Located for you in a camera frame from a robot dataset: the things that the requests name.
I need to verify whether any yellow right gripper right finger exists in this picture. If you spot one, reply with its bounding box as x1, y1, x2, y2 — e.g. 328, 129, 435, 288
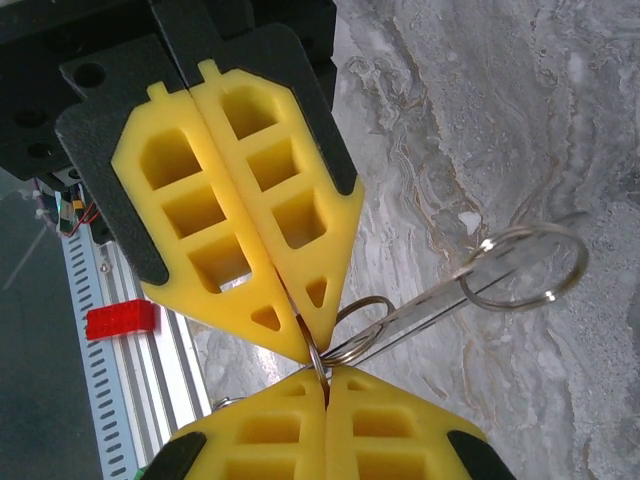
325, 368, 516, 480

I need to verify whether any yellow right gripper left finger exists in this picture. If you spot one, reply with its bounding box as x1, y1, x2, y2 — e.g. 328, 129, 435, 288
144, 369, 329, 480

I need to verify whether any silver curved key holder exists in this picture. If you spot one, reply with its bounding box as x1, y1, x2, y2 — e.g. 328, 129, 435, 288
324, 210, 591, 369

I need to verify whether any large silver split ring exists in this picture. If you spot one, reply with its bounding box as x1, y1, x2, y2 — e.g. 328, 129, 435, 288
458, 222, 591, 314

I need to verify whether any left circuit board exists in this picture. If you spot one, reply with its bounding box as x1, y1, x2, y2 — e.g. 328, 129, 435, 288
29, 184, 104, 239

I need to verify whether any red toy brick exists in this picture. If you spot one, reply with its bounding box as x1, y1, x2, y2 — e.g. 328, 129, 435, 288
84, 301, 157, 342

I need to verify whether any aluminium mounting rail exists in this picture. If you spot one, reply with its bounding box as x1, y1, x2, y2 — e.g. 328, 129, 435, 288
97, 234, 221, 480

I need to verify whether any white slotted cable duct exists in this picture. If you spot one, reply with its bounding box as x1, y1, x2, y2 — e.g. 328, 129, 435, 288
58, 227, 146, 480

